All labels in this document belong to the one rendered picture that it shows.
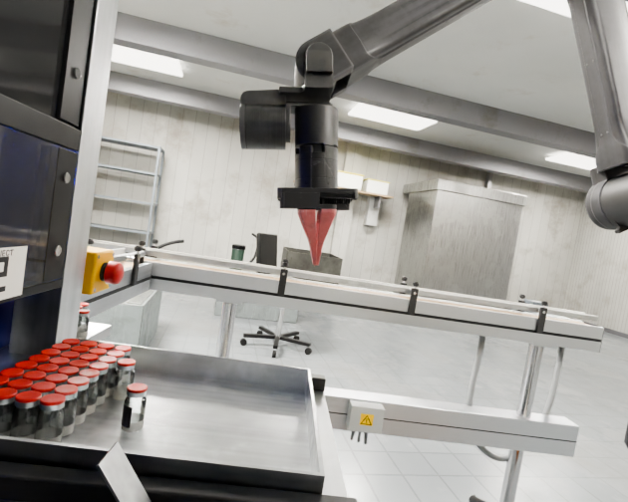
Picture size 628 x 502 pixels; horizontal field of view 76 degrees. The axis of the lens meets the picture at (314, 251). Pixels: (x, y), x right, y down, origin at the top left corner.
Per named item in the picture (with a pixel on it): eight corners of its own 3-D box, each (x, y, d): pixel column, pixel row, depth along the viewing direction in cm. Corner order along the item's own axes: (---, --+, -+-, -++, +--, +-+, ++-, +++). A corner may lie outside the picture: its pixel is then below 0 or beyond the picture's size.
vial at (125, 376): (109, 399, 48) (114, 363, 48) (117, 392, 50) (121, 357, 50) (127, 402, 48) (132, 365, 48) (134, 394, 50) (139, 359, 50)
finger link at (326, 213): (280, 262, 57) (280, 195, 56) (330, 262, 57) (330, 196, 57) (279, 267, 50) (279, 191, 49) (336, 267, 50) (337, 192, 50)
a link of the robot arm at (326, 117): (341, 96, 50) (335, 109, 55) (285, 94, 49) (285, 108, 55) (341, 152, 50) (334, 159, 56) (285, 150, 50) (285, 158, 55)
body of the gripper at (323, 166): (277, 204, 56) (277, 151, 56) (350, 205, 57) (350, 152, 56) (277, 202, 50) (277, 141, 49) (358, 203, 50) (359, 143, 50)
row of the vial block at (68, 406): (27, 449, 37) (33, 401, 37) (114, 376, 55) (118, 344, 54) (52, 452, 37) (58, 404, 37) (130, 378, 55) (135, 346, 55)
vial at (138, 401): (117, 431, 42) (122, 391, 42) (126, 421, 44) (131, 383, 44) (138, 434, 42) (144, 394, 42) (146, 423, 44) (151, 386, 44)
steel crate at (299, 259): (323, 295, 712) (330, 253, 708) (339, 309, 601) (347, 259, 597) (273, 289, 694) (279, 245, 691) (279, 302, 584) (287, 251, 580)
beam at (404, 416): (139, 406, 137) (144, 373, 137) (147, 396, 145) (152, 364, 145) (573, 457, 150) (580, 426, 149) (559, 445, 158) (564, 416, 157)
